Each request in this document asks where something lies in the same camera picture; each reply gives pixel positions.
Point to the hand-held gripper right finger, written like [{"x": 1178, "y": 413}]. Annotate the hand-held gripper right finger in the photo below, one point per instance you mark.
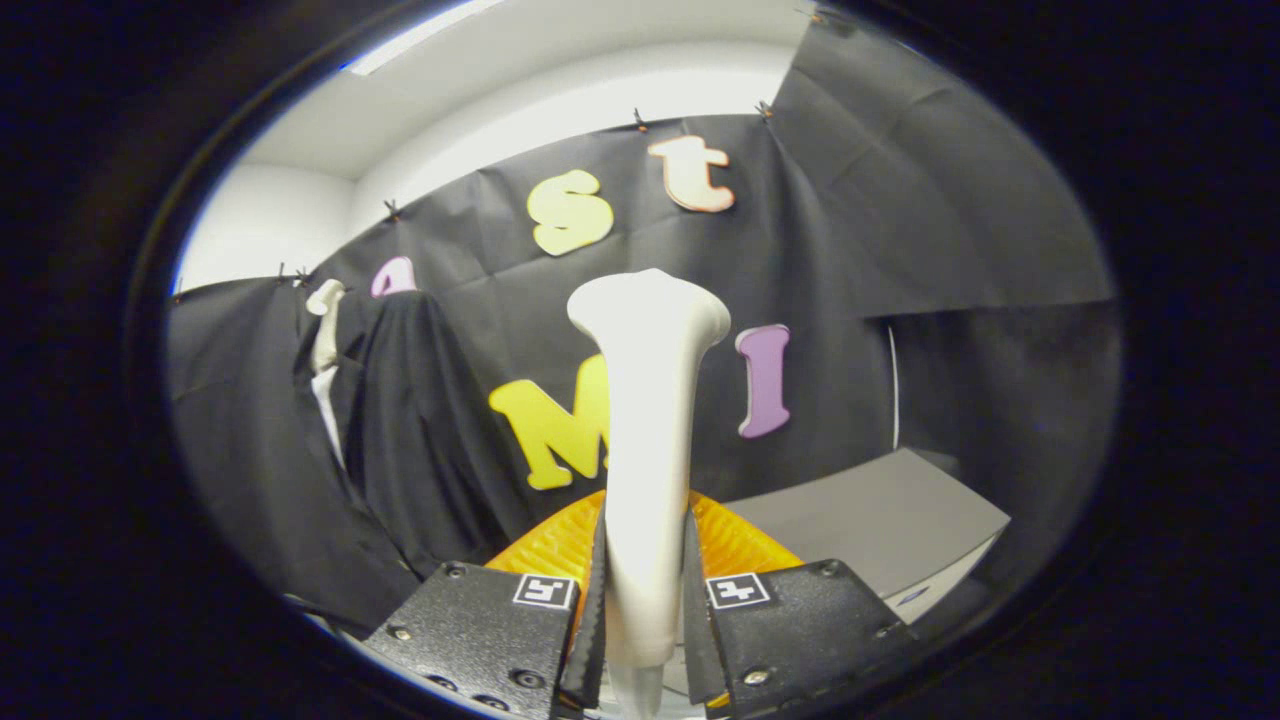
[{"x": 697, "y": 640}]

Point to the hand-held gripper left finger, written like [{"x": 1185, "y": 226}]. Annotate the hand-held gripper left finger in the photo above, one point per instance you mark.
[{"x": 592, "y": 640}]

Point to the black suit jacket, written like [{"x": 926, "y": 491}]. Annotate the black suit jacket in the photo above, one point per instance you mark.
[{"x": 420, "y": 430}]

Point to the grey cabinet with drawer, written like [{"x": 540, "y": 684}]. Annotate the grey cabinet with drawer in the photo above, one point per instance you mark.
[{"x": 880, "y": 520}]

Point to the black backdrop cloth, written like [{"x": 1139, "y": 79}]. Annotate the black backdrop cloth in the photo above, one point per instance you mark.
[{"x": 900, "y": 200}]

